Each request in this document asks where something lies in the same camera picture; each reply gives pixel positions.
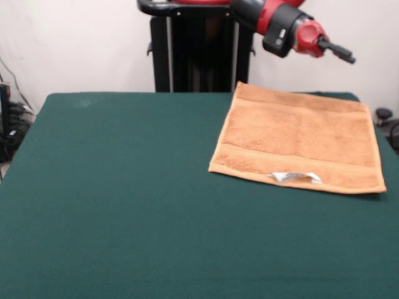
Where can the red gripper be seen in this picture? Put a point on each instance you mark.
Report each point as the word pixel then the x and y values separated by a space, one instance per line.
pixel 308 35

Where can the black box device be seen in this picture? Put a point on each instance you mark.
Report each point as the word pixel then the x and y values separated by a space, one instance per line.
pixel 4 106

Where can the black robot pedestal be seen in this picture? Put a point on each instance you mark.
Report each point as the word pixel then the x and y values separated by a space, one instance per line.
pixel 193 56

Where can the dark green table cloth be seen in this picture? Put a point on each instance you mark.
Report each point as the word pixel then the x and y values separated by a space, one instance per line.
pixel 93 218

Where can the orange terry towel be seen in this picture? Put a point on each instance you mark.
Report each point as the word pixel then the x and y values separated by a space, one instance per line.
pixel 296 140

